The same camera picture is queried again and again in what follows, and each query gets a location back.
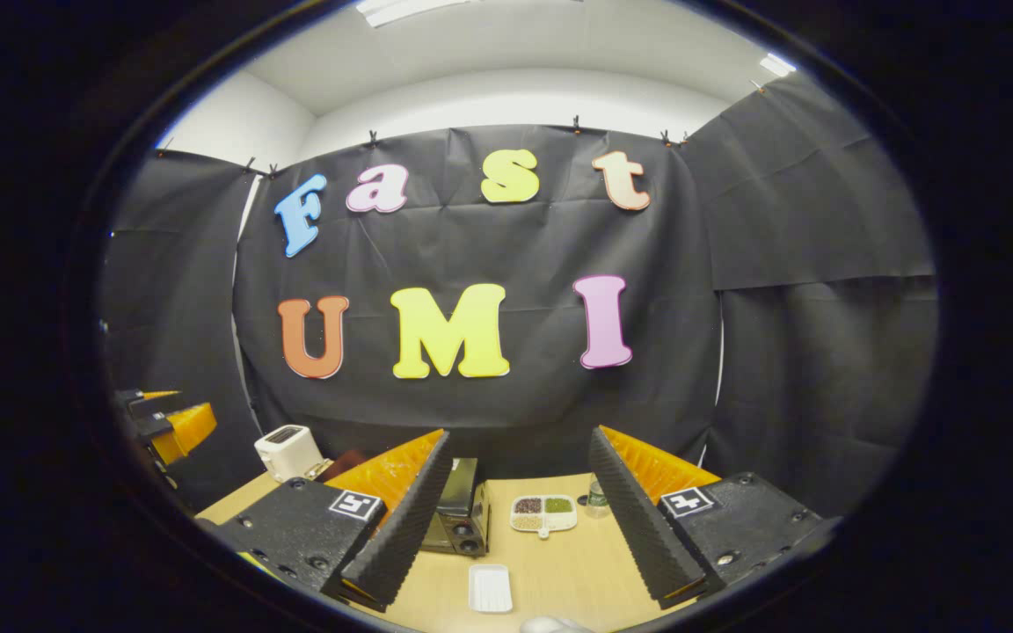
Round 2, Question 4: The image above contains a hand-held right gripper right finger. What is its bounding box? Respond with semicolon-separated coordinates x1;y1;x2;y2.
588;426;834;611

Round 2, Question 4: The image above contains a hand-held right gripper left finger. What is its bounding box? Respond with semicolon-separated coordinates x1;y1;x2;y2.
208;429;454;613

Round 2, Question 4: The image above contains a black electric oven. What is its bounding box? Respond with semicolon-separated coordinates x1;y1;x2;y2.
419;457;492;558

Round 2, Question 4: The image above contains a white divided grain plate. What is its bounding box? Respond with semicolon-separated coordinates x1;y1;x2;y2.
509;494;579;540

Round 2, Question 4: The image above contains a white rectangular tray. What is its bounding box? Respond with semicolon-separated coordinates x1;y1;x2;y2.
468;564;514;614

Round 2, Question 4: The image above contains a white toaster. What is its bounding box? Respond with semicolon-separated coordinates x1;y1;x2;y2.
254;425;324;483

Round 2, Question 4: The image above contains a black backdrop cloth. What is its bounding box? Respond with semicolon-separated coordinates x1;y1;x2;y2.
100;75;938;520

